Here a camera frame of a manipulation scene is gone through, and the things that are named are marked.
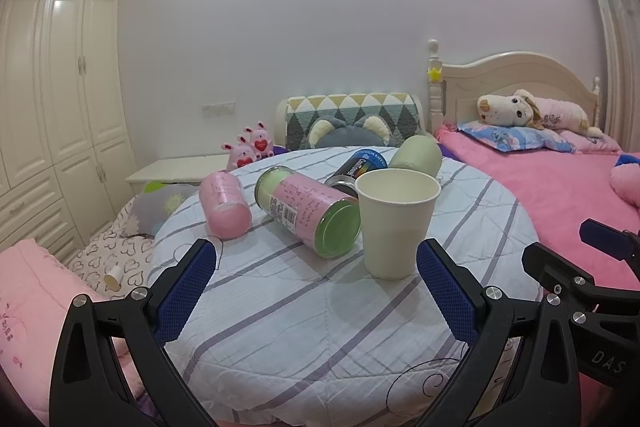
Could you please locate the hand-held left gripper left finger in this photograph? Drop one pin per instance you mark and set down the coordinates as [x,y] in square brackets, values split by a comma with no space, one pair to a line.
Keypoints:
[184,294]

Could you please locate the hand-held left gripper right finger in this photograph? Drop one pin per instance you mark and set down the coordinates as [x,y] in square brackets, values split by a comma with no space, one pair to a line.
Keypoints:
[446,294]

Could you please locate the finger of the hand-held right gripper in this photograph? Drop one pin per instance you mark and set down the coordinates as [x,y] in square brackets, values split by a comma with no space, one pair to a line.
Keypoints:
[607,239]
[555,267]

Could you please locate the white paper cup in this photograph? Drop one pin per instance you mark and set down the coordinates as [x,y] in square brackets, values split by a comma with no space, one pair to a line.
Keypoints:
[395,222]

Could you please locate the small paper cup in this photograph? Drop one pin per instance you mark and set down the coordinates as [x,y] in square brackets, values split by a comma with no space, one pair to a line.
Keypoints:
[112,278]

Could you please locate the pale green cup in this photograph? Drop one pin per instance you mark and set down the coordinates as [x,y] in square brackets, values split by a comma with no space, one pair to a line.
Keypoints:
[417,154]

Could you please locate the pink round plush toy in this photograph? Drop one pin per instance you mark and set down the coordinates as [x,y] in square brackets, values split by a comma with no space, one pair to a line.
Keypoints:
[627,182]

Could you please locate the pink bed blanket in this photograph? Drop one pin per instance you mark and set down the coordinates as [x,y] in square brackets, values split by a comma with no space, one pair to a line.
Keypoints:
[550,197]

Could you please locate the heart printed bed sheet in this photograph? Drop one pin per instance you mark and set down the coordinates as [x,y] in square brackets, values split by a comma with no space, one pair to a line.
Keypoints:
[117,257]

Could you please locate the grey pillow with sun print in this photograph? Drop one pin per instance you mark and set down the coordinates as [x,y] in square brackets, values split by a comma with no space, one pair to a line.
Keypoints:
[162,204]

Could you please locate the white nightstand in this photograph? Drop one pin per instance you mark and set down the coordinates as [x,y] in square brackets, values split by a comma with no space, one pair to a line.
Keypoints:
[175,169]

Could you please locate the striped white tablecloth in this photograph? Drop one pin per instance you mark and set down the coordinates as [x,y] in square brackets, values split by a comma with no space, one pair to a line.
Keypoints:
[310,332]

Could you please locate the blue cartoon pillow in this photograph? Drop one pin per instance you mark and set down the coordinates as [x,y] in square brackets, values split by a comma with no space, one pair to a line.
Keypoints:
[515,139]

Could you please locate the pink quilt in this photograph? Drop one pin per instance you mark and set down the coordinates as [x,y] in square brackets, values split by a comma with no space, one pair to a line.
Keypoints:
[40,307]

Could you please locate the green can with pink label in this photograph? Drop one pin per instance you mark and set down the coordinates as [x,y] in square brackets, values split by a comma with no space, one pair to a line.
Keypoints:
[305,207]

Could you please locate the pink bunny plush toy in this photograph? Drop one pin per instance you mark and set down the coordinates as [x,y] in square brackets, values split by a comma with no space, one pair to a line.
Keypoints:
[240,154]
[260,141]

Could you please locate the dark can with colourful label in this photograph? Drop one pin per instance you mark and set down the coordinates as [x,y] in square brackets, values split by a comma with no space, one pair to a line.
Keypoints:
[357,169]

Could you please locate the cream plush dog toy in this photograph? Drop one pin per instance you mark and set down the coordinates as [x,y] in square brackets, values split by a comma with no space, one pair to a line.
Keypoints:
[520,109]

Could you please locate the cream bed headboard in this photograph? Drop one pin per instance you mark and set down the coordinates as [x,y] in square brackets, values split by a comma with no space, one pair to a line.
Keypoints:
[520,87]

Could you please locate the grey bear cushion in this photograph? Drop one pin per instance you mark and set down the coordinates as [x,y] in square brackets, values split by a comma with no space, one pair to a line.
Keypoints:
[345,134]

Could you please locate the white curtain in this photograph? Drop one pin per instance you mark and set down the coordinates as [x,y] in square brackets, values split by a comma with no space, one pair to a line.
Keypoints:
[612,37]

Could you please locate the cream wardrobe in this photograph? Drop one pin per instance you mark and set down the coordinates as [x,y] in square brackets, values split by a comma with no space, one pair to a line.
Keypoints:
[55,122]

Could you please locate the white wall socket panel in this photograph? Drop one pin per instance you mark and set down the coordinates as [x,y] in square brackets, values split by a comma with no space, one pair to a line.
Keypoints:
[218,108]

